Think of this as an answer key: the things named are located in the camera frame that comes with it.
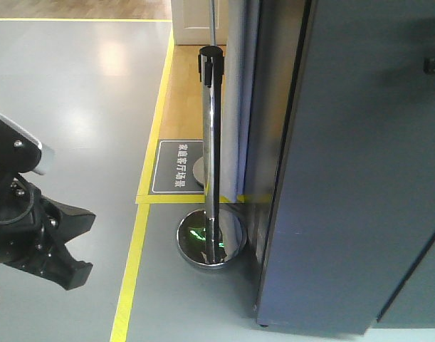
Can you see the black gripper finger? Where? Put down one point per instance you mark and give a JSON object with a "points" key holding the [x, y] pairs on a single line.
{"points": [[65, 267], [73, 219]]}

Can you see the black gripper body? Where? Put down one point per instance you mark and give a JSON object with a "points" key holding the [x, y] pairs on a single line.
{"points": [[31, 227]]}

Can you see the grey right fridge door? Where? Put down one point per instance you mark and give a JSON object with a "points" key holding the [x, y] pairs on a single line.
{"points": [[412, 305]]}

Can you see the grey floor sign mat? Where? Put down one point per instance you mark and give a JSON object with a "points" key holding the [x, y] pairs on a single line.
{"points": [[173, 168]]}

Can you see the chrome stanchion post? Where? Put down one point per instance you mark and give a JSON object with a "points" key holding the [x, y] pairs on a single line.
{"points": [[212, 237]]}

